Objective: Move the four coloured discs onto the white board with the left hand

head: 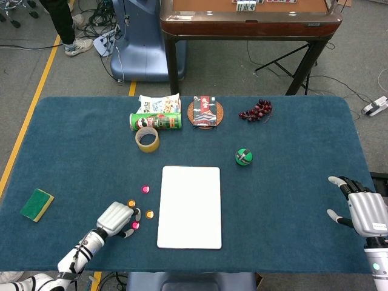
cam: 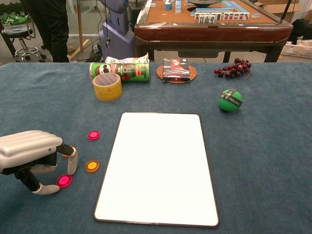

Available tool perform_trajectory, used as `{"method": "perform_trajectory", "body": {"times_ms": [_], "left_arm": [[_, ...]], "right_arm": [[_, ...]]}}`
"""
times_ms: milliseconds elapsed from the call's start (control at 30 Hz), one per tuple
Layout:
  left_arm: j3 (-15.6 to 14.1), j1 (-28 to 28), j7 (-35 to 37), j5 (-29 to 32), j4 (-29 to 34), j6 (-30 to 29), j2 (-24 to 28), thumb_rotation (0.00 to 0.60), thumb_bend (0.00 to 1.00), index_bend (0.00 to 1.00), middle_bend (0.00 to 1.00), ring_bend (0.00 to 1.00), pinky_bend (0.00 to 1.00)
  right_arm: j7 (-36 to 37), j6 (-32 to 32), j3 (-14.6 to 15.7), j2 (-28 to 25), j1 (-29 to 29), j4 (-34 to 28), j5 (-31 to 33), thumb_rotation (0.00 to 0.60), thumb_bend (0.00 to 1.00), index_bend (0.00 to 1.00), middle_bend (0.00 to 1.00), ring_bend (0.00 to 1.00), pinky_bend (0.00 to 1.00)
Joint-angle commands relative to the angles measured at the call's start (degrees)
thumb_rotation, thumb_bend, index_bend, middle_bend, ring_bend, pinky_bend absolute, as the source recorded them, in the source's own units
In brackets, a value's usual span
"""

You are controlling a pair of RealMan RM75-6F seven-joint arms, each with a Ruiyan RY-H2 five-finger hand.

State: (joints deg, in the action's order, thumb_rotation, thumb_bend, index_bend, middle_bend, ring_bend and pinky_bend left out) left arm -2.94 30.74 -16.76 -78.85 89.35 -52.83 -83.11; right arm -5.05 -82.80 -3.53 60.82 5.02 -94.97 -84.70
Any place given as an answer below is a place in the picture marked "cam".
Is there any dark wooden leg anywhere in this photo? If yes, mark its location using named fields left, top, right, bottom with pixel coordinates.
left=0, top=21, right=16, bottom=58

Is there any dark red grape bunch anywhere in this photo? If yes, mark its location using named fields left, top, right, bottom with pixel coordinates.
left=214, top=58, right=253, bottom=79

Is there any green ball with black strap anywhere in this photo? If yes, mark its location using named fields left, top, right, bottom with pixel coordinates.
left=218, top=88, right=243, bottom=113

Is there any person in black trousers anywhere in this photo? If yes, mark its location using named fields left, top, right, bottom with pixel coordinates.
left=19, top=0, right=70, bottom=63

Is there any white plastic basket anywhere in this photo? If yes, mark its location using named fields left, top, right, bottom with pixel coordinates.
left=280, top=43, right=312, bottom=59

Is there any brown cardboard box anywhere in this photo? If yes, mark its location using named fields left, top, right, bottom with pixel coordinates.
left=255, top=0, right=302, bottom=14

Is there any white magnetic board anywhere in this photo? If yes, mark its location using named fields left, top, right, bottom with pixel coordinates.
left=93, top=112, right=220, bottom=229

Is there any orange disc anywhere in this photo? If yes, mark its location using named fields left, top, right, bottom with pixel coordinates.
left=85, top=159, right=100, bottom=173
left=61, top=145, right=74, bottom=157

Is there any wooden post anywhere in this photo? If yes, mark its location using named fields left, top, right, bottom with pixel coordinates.
left=77, top=0, right=84, bottom=51

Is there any face-up mahjong tile row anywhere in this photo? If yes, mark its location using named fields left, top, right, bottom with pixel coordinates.
left=194, top=12, right=251, bottom=21

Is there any black chrome stool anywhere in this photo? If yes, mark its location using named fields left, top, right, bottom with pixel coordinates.
left=1, top=20, right=47, bottom=63

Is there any green foliage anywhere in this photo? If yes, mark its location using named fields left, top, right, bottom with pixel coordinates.
left=0, top=12, right=29, bottom=26

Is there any brown woven coaster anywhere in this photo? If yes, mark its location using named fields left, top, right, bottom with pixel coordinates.
left=156, top=64, right=197, bottom=84

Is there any upright mahjong tile row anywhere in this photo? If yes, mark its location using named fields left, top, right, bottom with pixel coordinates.
left=198, top=14, right=217, bottom=25

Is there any black floor cable bundle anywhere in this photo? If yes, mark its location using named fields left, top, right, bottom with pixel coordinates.
left=77, top=39, right=103, bottom=63

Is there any green Pringles can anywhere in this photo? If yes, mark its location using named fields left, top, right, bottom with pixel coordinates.
left=89, top=62, right=151, bottom=82

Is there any hanging black pendant cable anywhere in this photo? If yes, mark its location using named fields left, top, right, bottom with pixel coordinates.
left=104, top=0, right=111, bottom=48

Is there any dark round dish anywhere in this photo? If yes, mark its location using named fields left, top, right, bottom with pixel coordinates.
left=187, top=0, right=222, bottom=7

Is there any yellow packing tape roll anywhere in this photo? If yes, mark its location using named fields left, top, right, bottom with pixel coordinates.
left=92, top=73, right=123, bottom=102

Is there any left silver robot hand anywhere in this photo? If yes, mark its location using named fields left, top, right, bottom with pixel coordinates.
left=0, top=130, right=78, bottom=195

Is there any brown mahjong table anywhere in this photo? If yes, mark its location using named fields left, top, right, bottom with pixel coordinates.
left=134, top=0, right=294, bottom=63

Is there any blue machine base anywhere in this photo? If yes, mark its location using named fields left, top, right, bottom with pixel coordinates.
left=98, top=0, right=135, bottom=60

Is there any black bag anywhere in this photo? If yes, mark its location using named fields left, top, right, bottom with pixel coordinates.
left=289, top=19, right=312, bottom=45

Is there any white snack bag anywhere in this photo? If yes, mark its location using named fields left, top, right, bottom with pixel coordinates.
left=104, top=54, right=150, bottom=65

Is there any dark red card box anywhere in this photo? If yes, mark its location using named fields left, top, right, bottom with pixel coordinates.
left=162, top=58, right=192, bottom=83

